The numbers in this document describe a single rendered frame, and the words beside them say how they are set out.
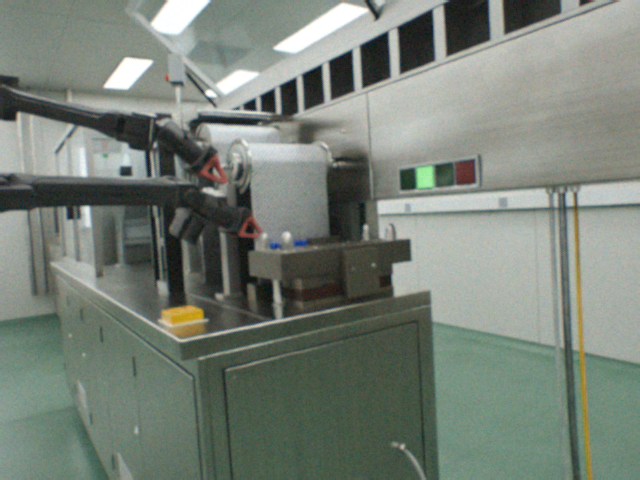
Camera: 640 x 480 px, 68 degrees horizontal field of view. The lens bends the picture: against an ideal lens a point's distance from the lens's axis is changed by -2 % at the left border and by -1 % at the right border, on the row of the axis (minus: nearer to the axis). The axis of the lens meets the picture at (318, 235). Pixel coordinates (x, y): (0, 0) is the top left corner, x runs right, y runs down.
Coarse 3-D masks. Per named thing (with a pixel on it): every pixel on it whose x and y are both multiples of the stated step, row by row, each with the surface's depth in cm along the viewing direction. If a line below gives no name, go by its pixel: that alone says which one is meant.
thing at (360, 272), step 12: (348, 252) 113; (360, 252) 115; (372, 252) 117; (348, 264) 113; (360, 264) 115; (372, 264) 117; (348, 276) 113; (360, 276) 115; (372, 276) 117; (348, 288) 113; (360, 288) 115; (372, 288) 117
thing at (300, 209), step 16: (256, 192) 124; (272, 192) 126; (288, 192) 129; (304, 192) 132; (320, 192) 135; (256, 208) 124; (272, 208) 126; (288, 208) 129; (304, 208) 132; (320, 208) 135; (272, 224) 126; (288, 224) 129; (304, 224) 132; (320, 224) 135; (256, 240) 124; (272, 240) 126; (304, 240) 132
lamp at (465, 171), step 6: (456, 162) 108; (462, 162) 106; (468, 162) 105; (456, 168) 108; (462, 168) 107; (468, 168) 105; (474, 168) 104; (456, 174) 108; (462, 174) 107; (468, 174) 105; (474, 174) 104; (456, 180) 108; (462, 180) 107; (468, 180) 106; (474, 180) 104
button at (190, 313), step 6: (192, 306) 106; (162, 312) 103; (168, 312) 101; (174, 312) 100; (180, 312) 100; (186, 312) 100; (192, 312) 101; (198, 312) 101; (162, 318) 103; (168, 318) 100; (174, 318) 99; (180, 318) 99; (186, 318) 100; (192, 318) 101; (198, 318) 101
